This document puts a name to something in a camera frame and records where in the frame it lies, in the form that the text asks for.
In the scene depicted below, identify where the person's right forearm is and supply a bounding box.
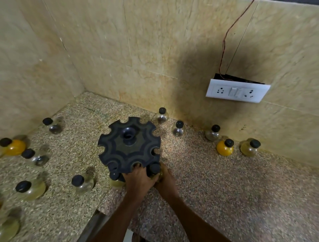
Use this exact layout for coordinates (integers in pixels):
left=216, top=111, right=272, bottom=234
left=163, top=193, right=233, bottom=242

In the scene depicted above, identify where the person's left forearm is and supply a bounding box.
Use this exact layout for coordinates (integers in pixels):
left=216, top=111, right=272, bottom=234
left=91, top=193, right=151, bottom=242

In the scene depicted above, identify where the black round spice jar rack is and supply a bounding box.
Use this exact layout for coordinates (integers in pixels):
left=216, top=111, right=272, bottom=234
left=98, top=117, right=161, bottom=182

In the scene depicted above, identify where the bright yellow jar black lid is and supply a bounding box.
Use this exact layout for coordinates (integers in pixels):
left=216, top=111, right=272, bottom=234
left=216, top=139, right=235, bottom=157

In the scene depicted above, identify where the person's left hand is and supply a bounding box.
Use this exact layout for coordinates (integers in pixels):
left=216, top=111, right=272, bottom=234
left=122, top=167, right=160, bottom=200

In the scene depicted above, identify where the white switch and socket plate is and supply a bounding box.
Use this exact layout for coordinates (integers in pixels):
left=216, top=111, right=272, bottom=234
left=206, top=79, right=271, bottom=104

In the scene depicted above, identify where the thin red-brown wire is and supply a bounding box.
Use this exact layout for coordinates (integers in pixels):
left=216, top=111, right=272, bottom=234
left=219, top=0, right=256, bottom=81

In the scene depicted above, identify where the orange jar black lid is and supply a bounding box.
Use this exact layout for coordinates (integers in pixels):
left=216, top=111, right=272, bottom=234
left=0, top=136, right=27, bottom=157

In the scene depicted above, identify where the glass jar with black lid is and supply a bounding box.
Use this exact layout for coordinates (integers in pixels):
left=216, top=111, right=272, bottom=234
left=149, top=163, right=165, bottom=182

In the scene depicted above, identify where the person's right hand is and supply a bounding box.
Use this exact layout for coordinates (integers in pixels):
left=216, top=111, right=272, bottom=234
left=153, top=163, right=180, bottom=200

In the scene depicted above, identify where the pale yellow jar black lid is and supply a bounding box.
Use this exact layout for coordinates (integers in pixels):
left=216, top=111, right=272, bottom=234
left=109, top=170, right=126, bottom=189
left=0, top=211, right=21, bottom=242
left=240, top=138, right=261, bottom=157
left=15, top=175, right=47, bottom=201

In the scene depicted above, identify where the clear glass jar black lid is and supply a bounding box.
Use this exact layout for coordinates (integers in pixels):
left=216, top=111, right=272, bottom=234
left=71, top=172, right=95, bottom=195
left=21, top=147, right=50, bottom=167
left=157, top=107, right=170, bottom=124
left=205, top=124, right=222, bottom=142
left=172, top=121, right=185, bottom=137
left=42, top=117, right=64, bottom=135

